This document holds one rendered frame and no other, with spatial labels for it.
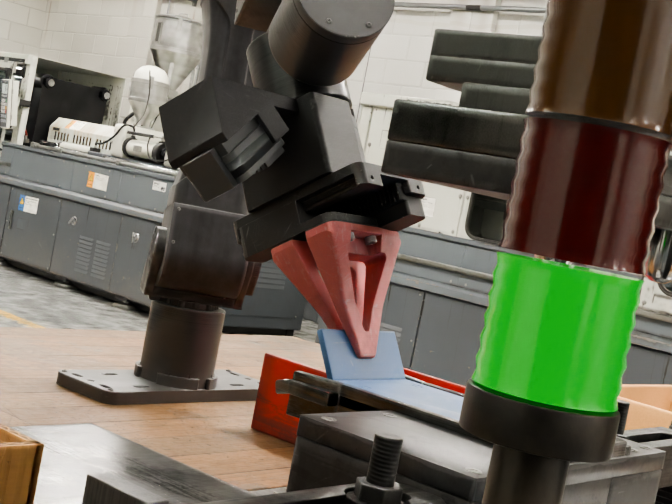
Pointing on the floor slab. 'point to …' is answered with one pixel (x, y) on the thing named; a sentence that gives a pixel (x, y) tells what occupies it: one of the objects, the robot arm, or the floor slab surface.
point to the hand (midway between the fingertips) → (359, 345)
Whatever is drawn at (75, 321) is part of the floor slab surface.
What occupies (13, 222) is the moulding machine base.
